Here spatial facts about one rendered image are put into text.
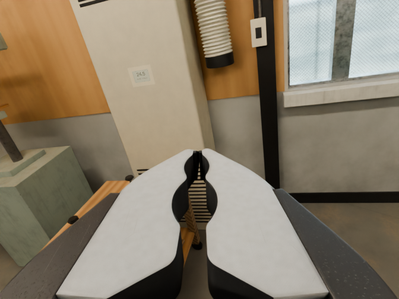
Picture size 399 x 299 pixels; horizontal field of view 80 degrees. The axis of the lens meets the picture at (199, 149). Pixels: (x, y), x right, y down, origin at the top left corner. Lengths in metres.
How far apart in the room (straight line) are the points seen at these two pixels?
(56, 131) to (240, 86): 1.51
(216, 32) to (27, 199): 1.39
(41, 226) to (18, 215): 0.15
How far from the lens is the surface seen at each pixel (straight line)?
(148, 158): 1.54
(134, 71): 1.35
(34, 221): 1.80
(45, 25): 1.97
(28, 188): 1.72
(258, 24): 1.38
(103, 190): 1.58
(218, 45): 1.32
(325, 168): 1.84
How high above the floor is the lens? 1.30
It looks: 27 degrees down
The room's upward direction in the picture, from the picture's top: 12 degrees counter-clockwise
